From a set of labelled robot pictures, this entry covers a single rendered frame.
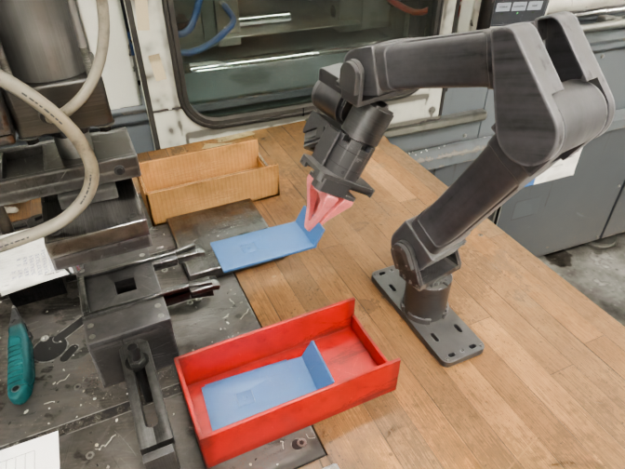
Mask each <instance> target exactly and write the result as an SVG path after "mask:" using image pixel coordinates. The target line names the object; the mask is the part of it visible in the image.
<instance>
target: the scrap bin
mask: <svg viewBox="0 0 625 469"><path fill-rule="evenodd" d="M354 305H355V298H354V297H352V298H349V299H347V300H344V301H339V302H336V303H333V304H330V305H328V306H325V307H322V308H319V309H316V310H313V311H310V312H308V313H305V314H303V315H298V316H295V317H292V318H289V319H287V320H284V321H281V322H278V323H275V324H272V325H269V326H267V327H264V328H259V329H256V330H253V331H250V332H248V333H245V334H242V335H240V336H237V337H234V338H231V339H229V340H226V341H223V342H218V343H215V344H212V345H209V346H207V347H204V348H201V349H198V350H195V351H192V352H189V353H187V354H184V355H179V356H177V357H174V362H175V366H176V370H177V373H178V377H179V380H180V387H181V391H182V393H183V396H184V399H185V403H186V406H187V409H188V411H189V415H190V418H191V421H192V424H193V430H194V432H195V435H196V439H197V442H198V445H199V448H200V451H201V454H202V457H203V461H204V464H205V467H206V469H208V468H210V467H212V466H215V465H217V464H220V463H222V462H226V461H228V460H230V459H232V458H234V457H237V456H239V455H241V454H244V453H246V452H248V451H251V450H252V449H256V448H258V447H261V446H263V445H265V444H268V443H270V442H273V441H274V440H276V439H279V438H281V437H283V436H287V435H290V434H292V433H294V432H297V431H298V430H301V429H303V428H305V427H308V426H310V425H312V424H315V423H317V422H320V421H322V420H325V419H327V418H329V417H332V416H334V415H337V414H339V413H341V412H343V411H345V410H347V409H351V408H354V407H356V406H358V405H361V404H363V403H365V402H367V401H369V400H372V399H374V398H376V397H379V396H381V395H385V394H387V393H389V392H391V391H393V390H395V389H396V385H397V380H398V374H399V368H400V363H401V359H400V358H399V357H398V358H395V359H394V360H391V361H388V360H387V359H386V357H385V356H384V354H383V353H382V352H381V350H380V349H379V348H378V346H377V345H376V344H375V343H374V341H373V340H372V338H371V337H370V336H369V334H368V333H367V331H366V330H365V328H364V327H363V326H362V324H361V323H360V321H359V320H358V319H357V317H356V316H355V314H354ZM311 341H314V342H315V344H316V346H317V348H318V350H319V352H320V354H321V356H322V358H323V359H324V361H325V363H326V366H327V367H328V369H329V371H330V373H331V375H332V377H333V379H334V381H335V382H334V383H332V384H330V385H328V386H326V387H323V388H321V389H318V390H316V391H313V392H310V393H308V394H306V395H302V396H300V397H297V398H295V399H292V400H290V401H287V402H285V403H283V404H281V405H278V406H276V407H273V408H271V409H267V410H264V411H262V412H260V413H258V414H255V415H252V416H250V417H247V418H245V419H243V420H241V421H238V422H234V423H232V424H229V425H227V426H224V427H222V428H220V429H218V430H215V431H212V428H211V424H210V420H209V417H208V413H207V409H206V403H205V400H204V396H203V392H202V387H204V386H205V384H208V383H211V382H216V381H219V380H222V379H225V378H229V377H232V376H234V375H237V374H240V373H244V372H247V371H250V370H252V369H258V368H261V367H264V366H267V365H271V364H273V363H276V362H279V361H282V360H286V361H287V360H290V359H293V358H297V357H300V356H302V355H303V353H304V352H305V350H306V348H307V347H308V345H309V344H310V342H311Z"/></svg>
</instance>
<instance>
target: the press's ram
mask: <svg viewBox="0 0 625 469"><path fill-rule="evenodd" d="M89 129H90V127H86V128H80V130H81V131H82V133H83V134H84V135H85V137H86V139H87V140H88V142H89V144H90V145H91V147H92V149H93V151H94V153H95V156H96V158H97V161H98V165H99V171H100V179H99V185H98V188H97V191H96V193H95V195H94V197H93V199H92V201H91V202H90V204H89V205H88V206H87V208H86V209H85V210H84V211H83V212H82V213H81V214H80V215H79V216H78V217H77V218H76V219H75V220H74V221H72V222H71V223H70V224H68V225H67V226H65V227H64V228H62V229H60V230H58V231H57V232H55V233H53V234H50V235H48V236H45V237H44V241H45V247H46V249H47V253H48V255H49V258H50V259H51V262H52V264H53V267H54V269H55V271H58V270H62V269H65V270H66V271H67V272H68V273H69V274H77V273H79V272H81V271H82V270H83V268H84V263H88V262H92V261H97V260H101V259H105V258H109V257H112V256H115V255H119V254H123V253H127V252H130V251H133V250H137V249H141V248H147V247H151V246H152V245H153V242H152V239H151V235H150V231H149V227H148V223H147V220H146V217H145V214H144V211H143V209H142V206H141V203H140V199H139V196H138V193H137V191H136V188H135V185H134V182H133V180H132V178H135V177H139V176H141V171H140V163H139V159H138V156H137V154H136V151H135V149H134V146H133V144H132V141H131V139H130V137H129V135H128V132H127V129H126V127H120V128H114V129H111V130H109V131H107V132H102V131H98V132H93V133H89ZM48 136H51V137H53V139H54V140H52V141H42V142H38V143H36V144H35V145H28V144H26V145H21V146H16V147H10V148H6V149H0V206H4V205H9V204H13V203H18V202H22V201H26V200H31V199H35V198H39V197H41V205H42V217H43V223H44V222H46V221H49V220H51V219H53V218H55V217H57V216H58V215H60V214H61V213H62V212H63V211H64V210H65V209H67V208H68V207H69V206H70V205H71V204H72V202H73V201H74V200H75V199H76V197H77V196H78V195H79V194H80V192H81V190H82V187H83V184H84V180H85V167H84V164H83V161H82V159H81V157H80V154H79V153H78V152H77V150H76V149H75V147H74V146H73V144H72V143H71V141H70V140H69V139H68V138H67V137H66V135H65V134H64V133H63V132H60V133H54V134H48Z"/></svg>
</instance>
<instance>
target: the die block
mask: <svg viewBox="0 0 625 469"><path fill-rule="evenodd" d="M134 289H137V287H136V283H131V284H128V285H124V286H122V287H118V288H116V293H117V295H118V294H121V293H125V292H128V291H131V290H134ZM137 339H142V340H145V341H148V343H149V346H150V349H151V353H152V356H153V362H154V365H155V369H156V370H158V369H162V368H165V367H167V366H170V365H173V364H175V362H174V357H177V356H179V355H180V354H179V349H178V346H177V342H176V338H175V334H174V330H173V327H172V324H171V325H167V326H164V327H161V328H157V329H154V330H150V331H147V332H144V333H141V334H139V335H136V336H132V337H129V338H126V339H123V340H121V341H118V342H112V343H109V344H106V345H103V346H101V347H97V348H94V349H91V350H88V351H89V352H90V355H91V357H92V360H93V362H94V365H95V367H96V369H97V372H98V374H99V376H100V380H101V382H102V385H103V387H104V388H105V387H108V386H111V385H114V384H117V383H119V382H124V381H125V376H124V372H123V367H122V362H121V358H120V354H119V350H120V348H121V347H122V346H123V345H124V344H125V343H126V342H132V341H135V340H137Z"/></svg>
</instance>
